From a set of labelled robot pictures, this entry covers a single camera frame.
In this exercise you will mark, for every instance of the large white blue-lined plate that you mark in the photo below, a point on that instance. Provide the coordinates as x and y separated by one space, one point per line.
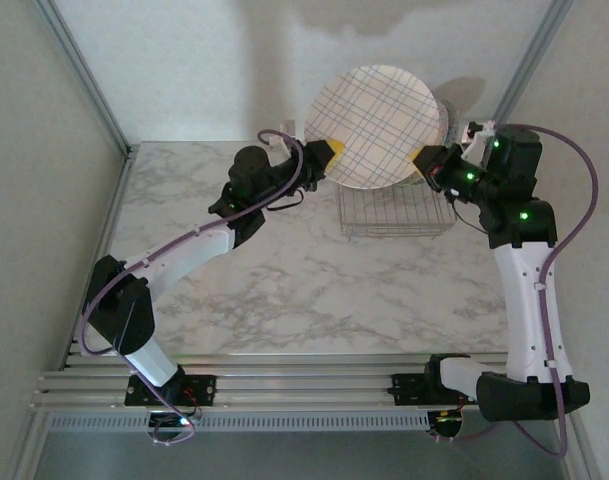
371 125

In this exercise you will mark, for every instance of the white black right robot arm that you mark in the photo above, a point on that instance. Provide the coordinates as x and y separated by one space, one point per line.
524 300

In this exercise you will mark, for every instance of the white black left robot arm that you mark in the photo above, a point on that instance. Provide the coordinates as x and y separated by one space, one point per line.
184 255

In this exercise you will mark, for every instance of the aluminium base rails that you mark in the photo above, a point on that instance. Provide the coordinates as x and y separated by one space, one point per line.
294 380

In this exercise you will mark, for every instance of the circuit board with LED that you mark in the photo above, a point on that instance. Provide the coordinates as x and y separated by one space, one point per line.
446 425
176 421

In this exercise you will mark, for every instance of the aluminium frame post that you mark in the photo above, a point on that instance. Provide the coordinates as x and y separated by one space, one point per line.
529 65
89 80
31 450
586 450

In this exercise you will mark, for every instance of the aluminium side rail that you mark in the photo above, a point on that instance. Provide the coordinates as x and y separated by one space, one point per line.
119 200

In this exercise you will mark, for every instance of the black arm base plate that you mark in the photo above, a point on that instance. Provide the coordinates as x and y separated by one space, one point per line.
409 387
204 387

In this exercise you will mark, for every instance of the aluminium lower frame post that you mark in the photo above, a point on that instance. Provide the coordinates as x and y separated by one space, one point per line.
586 450
31 450

